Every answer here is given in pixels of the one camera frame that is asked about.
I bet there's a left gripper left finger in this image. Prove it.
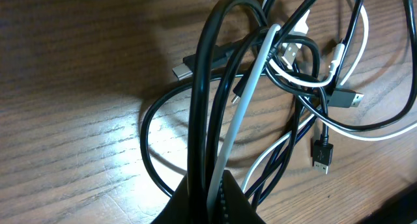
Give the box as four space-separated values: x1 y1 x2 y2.
151 175 192 224

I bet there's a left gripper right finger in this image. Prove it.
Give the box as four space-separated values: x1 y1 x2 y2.
214 170 265 224

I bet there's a black USB cable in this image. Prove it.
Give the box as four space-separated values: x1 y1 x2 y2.
139 0 417 215

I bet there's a white USB cable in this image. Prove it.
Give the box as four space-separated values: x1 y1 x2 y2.
205 0 417 218

